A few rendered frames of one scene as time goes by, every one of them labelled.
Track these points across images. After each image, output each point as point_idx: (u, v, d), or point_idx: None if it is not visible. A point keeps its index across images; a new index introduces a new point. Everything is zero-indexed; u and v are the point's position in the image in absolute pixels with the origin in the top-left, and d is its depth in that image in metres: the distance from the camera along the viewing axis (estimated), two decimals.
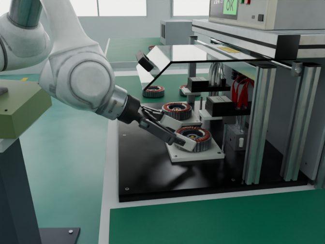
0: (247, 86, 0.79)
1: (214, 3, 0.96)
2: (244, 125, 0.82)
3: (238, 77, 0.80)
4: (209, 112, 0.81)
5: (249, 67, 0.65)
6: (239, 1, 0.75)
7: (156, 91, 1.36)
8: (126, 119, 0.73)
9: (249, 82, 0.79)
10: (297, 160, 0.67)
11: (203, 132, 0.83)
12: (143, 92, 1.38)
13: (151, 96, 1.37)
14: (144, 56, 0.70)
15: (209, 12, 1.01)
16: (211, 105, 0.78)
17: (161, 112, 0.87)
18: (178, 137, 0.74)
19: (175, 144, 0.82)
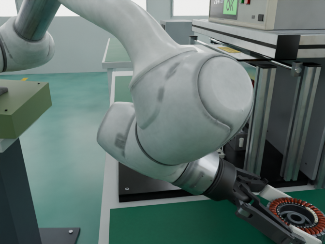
0: None
1: (214, 3, 0.96)
2: (244, 125, 0.82)
3: None
4: None
5: (249, 67, 0.65)
6: (239, 1, 0.75)
7: None
8: (214, 197, 0.49)
9: None
10: (297, 160, 0.67)
11: (314, 215, 0.54)
12: None
13: None
14: None
15: (209, 12, 1.01)
16: None
17: (262, 180, 0.60)
18: (295, 233, 0.48)
19: None
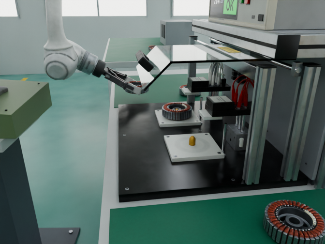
0: (247, 86, 0.79)
1: (214, 3, 0.96)
2: (244, 125, 0.82)
3: (238, 77, 0.80)
4: (209, 112, 0.81)
5: (249, 67, 0.65)
6: (239, 1, 0.75)
7: (138, 87, 1.25)
8: (97, 73, 1.22)
9: (249, 82, 0.79)
10: (297, 160, 0.67)
11: (312, 218, 0.54)
12: None
13: (132, 92, 1.26)
14: (144, 56, 0.70)
15: (209, 12, 1.01)
16: (211, 105, 0.78)
17: (125, 75, 1.35)
18: (129, 85, 1.23)
19: (267, 231, 0.55)
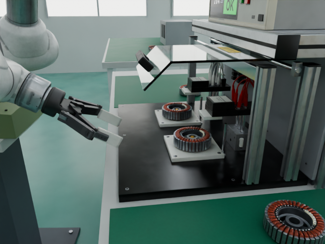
0: (247, 86, 0.79)
1: (214, 3, 0.96)
2: (244, 125, 0.82)
3: (238, 77, 0.80)
4: (209, 112, 0.81)
5: (249, 67, 0.65)
6: (239, 1, 0.75)
7: (198, 142, 0.79)
8: (48, 112, 0.71)
9: (249, 82, 0.79)
10: (297, 160, 0.67)
11: (312, 218, 0.54)
12: (176, 141, 0.81)
13: (187, 149, 0.79)
14: (144, 56, 0.70)
15: (209, 12, 1.01)
16: (211, 105, 0.78)
17: (98, 106, 0.85)
18: (101, 132, 0.71)
19: (267, 231, 0.55)
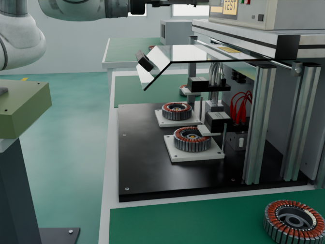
0: (245, 103, 0.81)
1: None
2: None
3: (236, 94, 0.82)
4: (208, 128, 0.82)
5: (249, 67, 0.65)
6: (239, 1, 0.75)
7: (198, 142, 0.79)
8: (138, 6, 0.68)
9: (247, 99, 0.81)
10: (297, 160, 0.67)
11: (312, 218, 0.54)
12: (176, 141, 0.81)
13: (187, 149, 0.79)
14: (144, 56, 0.70)
15: (209, 12, 1.01)
16: (210, 122, 0.80)
17: None
18: None
19: (267, 231, 0.55)
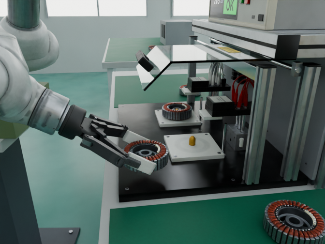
0: (247, 86, 0.79)
1: (214, 3, 0.96)
2: (244, 125, 0.82)
3: (238, 77, 0.80)
4: (209, 112, 0.81)
5: (249, 67, 0.65)
6: (239, 1, 0.75)
7: None
8: (66, 134, 0.60)
9: (249, 82, 0.79)
10: (297, 160, 0.67)
11: (312, 218, 0.54)
12: None
13: (136, 170, 0.64)
14: (144, 56, 0.70)
15: (209, 12, 1.01)
16: (211, 105, 0.78)
17: (124, 127, 0.73)
18: (132, 158, 0.61)
19: (267, 231, 0.55)
